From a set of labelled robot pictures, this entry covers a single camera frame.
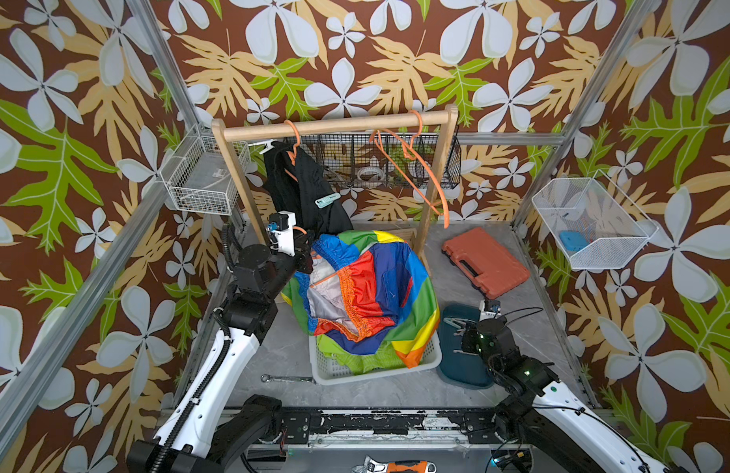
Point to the white mesh basket right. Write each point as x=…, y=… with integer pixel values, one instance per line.
x=616, y=226

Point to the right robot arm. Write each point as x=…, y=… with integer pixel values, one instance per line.
x=541, y=411

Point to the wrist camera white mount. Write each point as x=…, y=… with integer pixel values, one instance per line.
x=489, y=309
x=280, y=229

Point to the white plastic laundry basket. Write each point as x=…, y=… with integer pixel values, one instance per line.
x=327, y=371

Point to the rainbow striped shorts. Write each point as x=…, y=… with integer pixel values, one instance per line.
x=366, y=288

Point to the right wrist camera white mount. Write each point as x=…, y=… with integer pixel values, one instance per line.
x=489, y=309

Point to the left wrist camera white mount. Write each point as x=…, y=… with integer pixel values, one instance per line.
x=280, y=229

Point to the white wire basket left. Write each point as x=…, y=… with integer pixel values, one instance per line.
x=207, y=174

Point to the orange handled adjustable wrench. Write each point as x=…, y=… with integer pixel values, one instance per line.
x=400, y=466

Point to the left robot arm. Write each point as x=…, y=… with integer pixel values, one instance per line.
x=194, y=439

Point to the aluminium frame post left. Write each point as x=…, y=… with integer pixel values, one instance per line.
x=87, y=121

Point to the red plastic tool case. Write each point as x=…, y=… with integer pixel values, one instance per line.
x=490, y=267

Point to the mint clothespin left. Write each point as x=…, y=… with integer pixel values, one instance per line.
x=327, y=200

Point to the aluminium frame post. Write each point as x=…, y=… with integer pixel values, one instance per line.
x=629, y=28
x=87, y=121

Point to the black shorts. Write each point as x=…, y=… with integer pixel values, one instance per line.
x=296, y=188

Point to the dark teal tray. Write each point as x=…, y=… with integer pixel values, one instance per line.
x=457, y=367

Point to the small silver wrench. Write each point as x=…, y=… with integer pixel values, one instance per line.
x=267, y=378

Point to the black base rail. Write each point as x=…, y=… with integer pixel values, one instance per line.
x=455, y=437

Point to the black wire basket back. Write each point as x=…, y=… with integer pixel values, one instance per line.
x=352, y=160

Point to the lime green shorts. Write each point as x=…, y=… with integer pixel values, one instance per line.
x=384, y=359

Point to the aluminium frame post right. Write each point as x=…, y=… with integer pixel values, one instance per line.
x=629, y=28

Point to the blue object in basket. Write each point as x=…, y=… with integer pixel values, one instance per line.
x=573, y=242

